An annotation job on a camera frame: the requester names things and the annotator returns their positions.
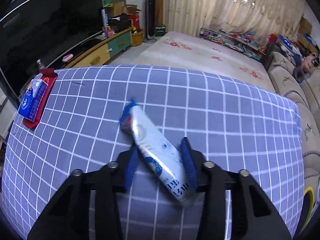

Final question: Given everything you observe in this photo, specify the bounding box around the blue white milk pouch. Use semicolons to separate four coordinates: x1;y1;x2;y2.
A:
119;100;196;207

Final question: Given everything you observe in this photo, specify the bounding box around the yellow rimmed trash bin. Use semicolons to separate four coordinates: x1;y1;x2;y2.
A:
300;186;315;230

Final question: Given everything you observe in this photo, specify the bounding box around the blue checkered tablecloth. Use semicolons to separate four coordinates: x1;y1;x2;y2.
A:
2;65;304;238

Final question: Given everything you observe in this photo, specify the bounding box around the blue tissue pack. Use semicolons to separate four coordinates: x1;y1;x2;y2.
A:
18;79;48;121

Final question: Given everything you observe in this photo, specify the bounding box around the red tray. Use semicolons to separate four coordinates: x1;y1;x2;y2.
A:
19;68;58;129

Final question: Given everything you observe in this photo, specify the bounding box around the beige fabric sofa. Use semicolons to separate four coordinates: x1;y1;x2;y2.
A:
261;43;319;203

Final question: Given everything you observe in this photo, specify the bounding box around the clear water bottle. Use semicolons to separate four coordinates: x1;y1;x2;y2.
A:
37;59;46;70

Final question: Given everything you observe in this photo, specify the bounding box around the wooden green tv cabinet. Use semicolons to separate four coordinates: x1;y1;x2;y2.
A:
63;27;133;68

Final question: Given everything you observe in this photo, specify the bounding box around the toy clutter shelf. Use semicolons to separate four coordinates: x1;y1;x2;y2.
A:
198;28;265;61

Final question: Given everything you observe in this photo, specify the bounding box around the cardboard boxes stack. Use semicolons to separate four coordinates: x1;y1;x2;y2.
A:
298;17;316;47

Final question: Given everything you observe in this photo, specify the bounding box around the large black television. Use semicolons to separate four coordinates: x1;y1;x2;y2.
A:
1;0;102;96

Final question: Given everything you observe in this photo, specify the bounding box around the beige patterned curtain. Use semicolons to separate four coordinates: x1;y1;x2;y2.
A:
163;0;306;46

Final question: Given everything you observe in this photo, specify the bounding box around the black tower fan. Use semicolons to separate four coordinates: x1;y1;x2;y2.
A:
145;0;156;43

